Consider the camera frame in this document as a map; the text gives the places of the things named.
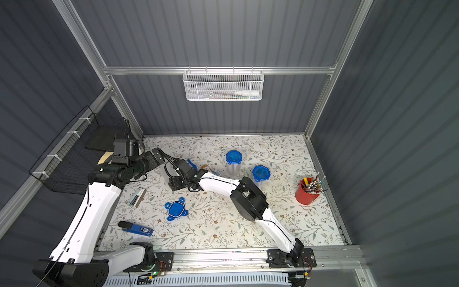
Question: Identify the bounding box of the red pen cup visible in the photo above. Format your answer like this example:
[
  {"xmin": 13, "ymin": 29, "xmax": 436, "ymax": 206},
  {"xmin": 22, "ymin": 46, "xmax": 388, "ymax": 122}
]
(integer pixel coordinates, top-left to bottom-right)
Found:
[{"xmin": 295, "ymin": 177, "xmax": 322, "ymax": 205}]

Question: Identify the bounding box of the blue jar lid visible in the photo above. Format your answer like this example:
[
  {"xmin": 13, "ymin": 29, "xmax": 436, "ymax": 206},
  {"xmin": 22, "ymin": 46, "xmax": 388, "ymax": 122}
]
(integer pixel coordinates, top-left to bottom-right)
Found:
[{"xmin": 164, "ymin": 197, "xmax": 189, "ymax": 221}]

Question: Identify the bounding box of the blue toothbrush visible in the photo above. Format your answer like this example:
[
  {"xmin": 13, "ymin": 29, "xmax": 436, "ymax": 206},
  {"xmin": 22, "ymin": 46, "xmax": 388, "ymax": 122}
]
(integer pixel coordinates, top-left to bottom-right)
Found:
[{"xmin": 187, "ymin": 159, "xmax": 198, "ymax": 171}]

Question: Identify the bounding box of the blue small box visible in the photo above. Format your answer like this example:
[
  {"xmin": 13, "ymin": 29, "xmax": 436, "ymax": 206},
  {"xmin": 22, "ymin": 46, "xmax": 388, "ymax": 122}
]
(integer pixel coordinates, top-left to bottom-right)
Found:
[{"xmin": 118, "ymin": 221, "xmax": 153, "ymax": 237}]

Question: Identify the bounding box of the white tube in basket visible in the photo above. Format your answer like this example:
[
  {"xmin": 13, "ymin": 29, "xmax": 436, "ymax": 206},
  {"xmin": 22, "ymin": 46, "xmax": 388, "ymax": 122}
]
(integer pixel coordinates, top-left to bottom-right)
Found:
[{"xmin": 234, "ymin": 90, "xmax": 260, "ymax": 99}]

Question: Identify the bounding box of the middle blue-lid clear jar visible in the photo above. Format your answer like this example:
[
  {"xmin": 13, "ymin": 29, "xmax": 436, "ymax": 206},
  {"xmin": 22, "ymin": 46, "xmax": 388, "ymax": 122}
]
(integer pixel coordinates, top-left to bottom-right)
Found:
[{"xmin": 225, "ymin": 149, "xmax": 243, "ymax": 176}]

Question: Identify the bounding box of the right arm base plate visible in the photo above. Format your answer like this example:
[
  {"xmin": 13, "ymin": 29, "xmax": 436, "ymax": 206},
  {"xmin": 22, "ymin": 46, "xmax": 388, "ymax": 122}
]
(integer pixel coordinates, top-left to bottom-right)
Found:
[{"xmin": 266, "ymin": 248, "xmax": 317, "ymax": 269}]

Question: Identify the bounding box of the white wire mesh basket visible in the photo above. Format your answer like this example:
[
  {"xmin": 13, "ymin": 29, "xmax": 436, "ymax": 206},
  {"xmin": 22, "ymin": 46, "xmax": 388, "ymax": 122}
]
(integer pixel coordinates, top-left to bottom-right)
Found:
[{"xmin": 182, "ymin": 69, "xmax": 265, "ymax": 102}]

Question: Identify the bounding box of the right blue-lid clear jar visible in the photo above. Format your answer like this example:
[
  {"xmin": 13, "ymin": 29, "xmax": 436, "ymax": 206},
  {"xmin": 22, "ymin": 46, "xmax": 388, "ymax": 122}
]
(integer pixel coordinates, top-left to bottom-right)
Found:
[{"xmin": 252, "ymin": 165, "xmax": 271, "ymax": 190}]

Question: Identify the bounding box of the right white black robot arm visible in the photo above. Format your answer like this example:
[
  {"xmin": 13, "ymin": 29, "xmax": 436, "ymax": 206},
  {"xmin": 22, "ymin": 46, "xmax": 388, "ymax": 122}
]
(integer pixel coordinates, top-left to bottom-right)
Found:
[{"xmin": 164, "ymin": 160, "xmax": 306, "ymax": 267}]

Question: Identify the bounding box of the black wire wall basket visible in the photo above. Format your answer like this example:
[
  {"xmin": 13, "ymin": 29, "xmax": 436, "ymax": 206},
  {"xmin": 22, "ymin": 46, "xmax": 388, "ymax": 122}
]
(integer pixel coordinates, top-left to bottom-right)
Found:
[{"xmin": 29, "ymin": 106, "xmax": 133, "ymax": 195}]

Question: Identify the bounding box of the blue-lid clear jar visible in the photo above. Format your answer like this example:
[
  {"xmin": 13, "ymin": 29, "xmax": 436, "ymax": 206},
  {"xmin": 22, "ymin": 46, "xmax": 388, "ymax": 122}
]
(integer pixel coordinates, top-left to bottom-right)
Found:
[
  {"xmin": 252, "ymin": 165, "xmax": 271, "ymax": 190},
  {"xmin": 225, "ymin": 149, "xmax": 243, "ymax": 176}
]

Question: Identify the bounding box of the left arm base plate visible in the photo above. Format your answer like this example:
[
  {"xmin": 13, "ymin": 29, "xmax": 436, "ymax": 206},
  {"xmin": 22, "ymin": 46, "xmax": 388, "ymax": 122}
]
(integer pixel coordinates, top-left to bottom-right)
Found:
[{"xmin": 123, "ymin": 252, "xmax": 175, "ymax": 273}]

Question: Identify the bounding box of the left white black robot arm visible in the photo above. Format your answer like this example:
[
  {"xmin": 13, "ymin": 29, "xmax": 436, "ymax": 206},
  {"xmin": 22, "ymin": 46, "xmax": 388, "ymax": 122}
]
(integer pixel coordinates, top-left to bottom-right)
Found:
[{"xmin": 32, "ymin": 148, "xmax": 164, "ymax": 287}]

